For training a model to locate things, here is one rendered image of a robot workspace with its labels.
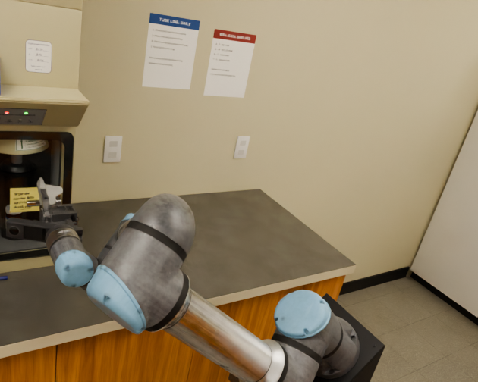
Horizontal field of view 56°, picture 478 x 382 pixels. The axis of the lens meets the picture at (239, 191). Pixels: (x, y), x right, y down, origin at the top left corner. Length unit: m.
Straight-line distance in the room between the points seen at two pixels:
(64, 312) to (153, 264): 0.67
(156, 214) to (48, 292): 0.74
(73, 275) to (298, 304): 0.50
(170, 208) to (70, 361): 0.78
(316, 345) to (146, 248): 0.45
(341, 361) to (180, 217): 0.56
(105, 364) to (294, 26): 1.57
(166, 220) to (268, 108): 1.49
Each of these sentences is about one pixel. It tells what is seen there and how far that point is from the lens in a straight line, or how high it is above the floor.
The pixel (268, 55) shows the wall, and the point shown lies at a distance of 2.09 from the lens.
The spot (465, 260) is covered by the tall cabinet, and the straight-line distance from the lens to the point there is 3.65.
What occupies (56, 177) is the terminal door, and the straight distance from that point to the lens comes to 1.37.
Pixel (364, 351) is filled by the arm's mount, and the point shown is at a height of 1.12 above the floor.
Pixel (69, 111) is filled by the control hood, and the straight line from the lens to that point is 1.23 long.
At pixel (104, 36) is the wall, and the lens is 1.76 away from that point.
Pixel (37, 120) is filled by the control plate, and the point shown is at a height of 1.44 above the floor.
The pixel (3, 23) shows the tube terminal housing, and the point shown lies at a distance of 1.25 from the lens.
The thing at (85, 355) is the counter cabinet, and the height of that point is 0.80.
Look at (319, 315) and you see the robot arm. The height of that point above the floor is 1.26.
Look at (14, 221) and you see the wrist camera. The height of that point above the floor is 1.22.
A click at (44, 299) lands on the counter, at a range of 1.41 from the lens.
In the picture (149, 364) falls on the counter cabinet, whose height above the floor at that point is 0.69.
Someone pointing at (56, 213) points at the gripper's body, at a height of 1.24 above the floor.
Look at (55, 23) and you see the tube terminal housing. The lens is 1.27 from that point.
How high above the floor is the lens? 1.83
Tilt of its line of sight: 24 degrees down
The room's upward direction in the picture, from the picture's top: 12 degrees clockwise
